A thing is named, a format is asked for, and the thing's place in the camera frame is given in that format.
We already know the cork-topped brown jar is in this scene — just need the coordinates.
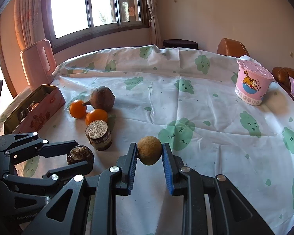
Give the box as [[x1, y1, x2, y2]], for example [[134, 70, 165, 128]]
[[85, 120, 113, 151]]

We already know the small orange kumquat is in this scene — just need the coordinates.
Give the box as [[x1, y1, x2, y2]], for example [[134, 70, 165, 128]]
[[69, 100, 87, 119], [85, 109, 108, 126]]

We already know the dark purple passion fruit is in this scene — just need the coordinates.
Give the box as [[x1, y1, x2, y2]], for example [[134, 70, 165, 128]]
[[82, 87, 115, 112]]

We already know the brown mangosteen-like fruit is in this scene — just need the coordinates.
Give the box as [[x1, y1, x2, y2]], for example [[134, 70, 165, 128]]
[[27, 102, 39, 112]]

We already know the pink rectangular tin box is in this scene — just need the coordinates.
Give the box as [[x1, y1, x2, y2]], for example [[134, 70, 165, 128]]
[[4, 84, 65, 134]]

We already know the pink electric kettle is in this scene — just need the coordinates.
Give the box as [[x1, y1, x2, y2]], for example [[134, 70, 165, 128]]
[[20, 39, 56, 92]]

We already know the white cloud-print tablecloth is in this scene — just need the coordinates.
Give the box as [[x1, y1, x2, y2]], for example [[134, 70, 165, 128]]
[[34, 46, 294, 234]]

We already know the pink cartoon cup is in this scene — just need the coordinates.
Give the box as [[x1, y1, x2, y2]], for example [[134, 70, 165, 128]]
[[235, 60, 274, 106]]

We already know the pink left curtain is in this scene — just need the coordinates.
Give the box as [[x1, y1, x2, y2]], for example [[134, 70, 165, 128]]
[[14, 0, 44, 50]]

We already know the brown leather sofa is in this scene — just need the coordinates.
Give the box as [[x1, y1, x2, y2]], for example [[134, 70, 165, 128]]
[[272, 67, 294, 101]]

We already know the brown leather armchair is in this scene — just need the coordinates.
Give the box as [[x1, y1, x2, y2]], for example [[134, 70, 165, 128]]
[[217, 38, 249, 58]]

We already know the dark round stool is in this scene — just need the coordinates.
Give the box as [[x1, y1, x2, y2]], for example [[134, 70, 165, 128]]
[[163, 39, 198, 49]]

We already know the beige right curtain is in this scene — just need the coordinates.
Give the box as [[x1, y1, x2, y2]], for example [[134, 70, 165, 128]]
[[147, 0, 162, 48]]

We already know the window with metal frame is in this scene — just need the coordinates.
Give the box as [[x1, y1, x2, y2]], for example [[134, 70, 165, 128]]
[[41, 0, 150, 53]]

